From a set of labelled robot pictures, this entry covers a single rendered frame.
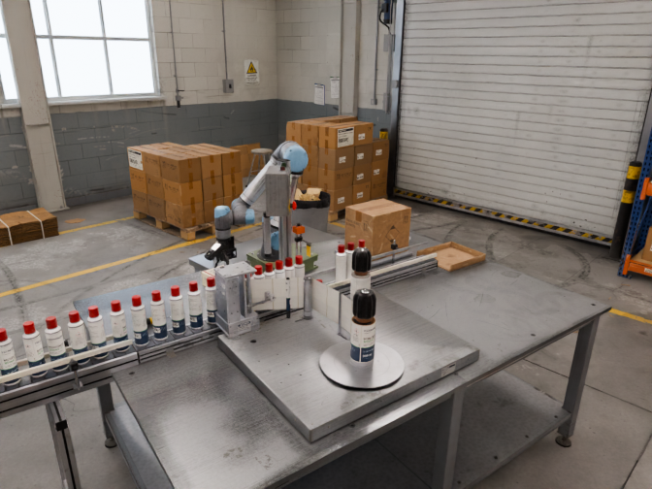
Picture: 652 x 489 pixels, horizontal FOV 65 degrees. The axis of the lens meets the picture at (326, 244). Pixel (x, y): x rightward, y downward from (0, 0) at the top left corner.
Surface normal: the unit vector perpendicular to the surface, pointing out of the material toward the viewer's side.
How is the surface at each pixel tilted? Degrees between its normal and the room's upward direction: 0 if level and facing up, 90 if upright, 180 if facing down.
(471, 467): 0
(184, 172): 90
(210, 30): 90
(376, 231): 90
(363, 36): 90
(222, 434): 0
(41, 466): 0
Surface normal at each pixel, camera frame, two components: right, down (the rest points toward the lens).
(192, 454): 0.01, -0.94
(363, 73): -0.70, 0.25
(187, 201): 0.72, 0.26
